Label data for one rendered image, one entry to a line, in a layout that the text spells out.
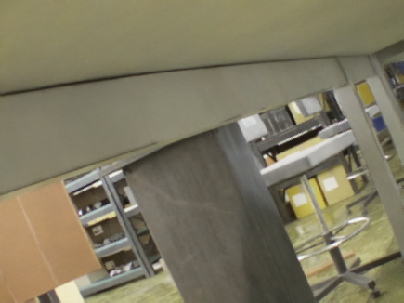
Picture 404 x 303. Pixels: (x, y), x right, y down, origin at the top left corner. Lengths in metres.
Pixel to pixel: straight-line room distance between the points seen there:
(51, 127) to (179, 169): 0.74
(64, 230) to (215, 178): 0.27
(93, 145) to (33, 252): 0.66
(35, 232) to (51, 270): 0.07
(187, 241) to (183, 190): 0.09
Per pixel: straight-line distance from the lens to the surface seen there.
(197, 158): 1.17
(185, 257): 1.20
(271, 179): 2.78
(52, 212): 1.13
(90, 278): 7.39
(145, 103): 0.58
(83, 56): 0.44
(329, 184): 6.13
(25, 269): 1.13
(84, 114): 0.49
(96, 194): 7.49
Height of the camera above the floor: 0.78
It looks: 1 degrees up
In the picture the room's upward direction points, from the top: 24 degrees counter-clockwise
